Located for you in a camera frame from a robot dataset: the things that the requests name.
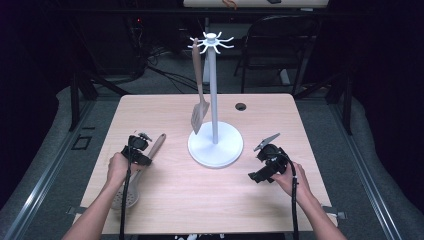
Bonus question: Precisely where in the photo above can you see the metal table bracket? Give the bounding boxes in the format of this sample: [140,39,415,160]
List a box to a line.
[66,205,89,216]
[318,202,348,221]

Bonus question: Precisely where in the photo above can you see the metal floor rail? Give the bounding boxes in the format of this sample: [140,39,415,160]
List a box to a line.
[2,99,98,240]
[328,99,405,240]

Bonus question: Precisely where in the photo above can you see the person's left hand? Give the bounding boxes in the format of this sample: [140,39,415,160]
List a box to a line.
[106,152,144,188]

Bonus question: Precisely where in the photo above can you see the black frame stand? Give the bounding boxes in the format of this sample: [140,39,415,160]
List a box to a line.
[293,71,354,136]
[67,69,132,133]

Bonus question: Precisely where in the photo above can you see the beige slotted spatula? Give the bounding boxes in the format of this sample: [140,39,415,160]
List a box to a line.
[190,37,211,136]

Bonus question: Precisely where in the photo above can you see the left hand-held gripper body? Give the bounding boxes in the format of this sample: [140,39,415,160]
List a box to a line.
[120,132,153,158]

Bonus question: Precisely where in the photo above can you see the person's right hand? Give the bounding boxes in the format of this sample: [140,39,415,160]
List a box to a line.
[271,162,313,205]

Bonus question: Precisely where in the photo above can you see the beige perforated skimmer spoon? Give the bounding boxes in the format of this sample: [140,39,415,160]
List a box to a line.
[110,133,167,210]

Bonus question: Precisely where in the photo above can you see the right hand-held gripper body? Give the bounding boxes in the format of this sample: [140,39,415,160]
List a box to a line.
[253,133,289,176]

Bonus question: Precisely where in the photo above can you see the black floor cables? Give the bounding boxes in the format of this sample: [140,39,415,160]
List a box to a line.
[133,44,205,95]

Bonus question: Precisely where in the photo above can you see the black folding chair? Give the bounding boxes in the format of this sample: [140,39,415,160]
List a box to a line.
[234,14,320,96]

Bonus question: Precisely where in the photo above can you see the white utensil stand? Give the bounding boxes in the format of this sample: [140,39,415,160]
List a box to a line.
[187,31,244,169]

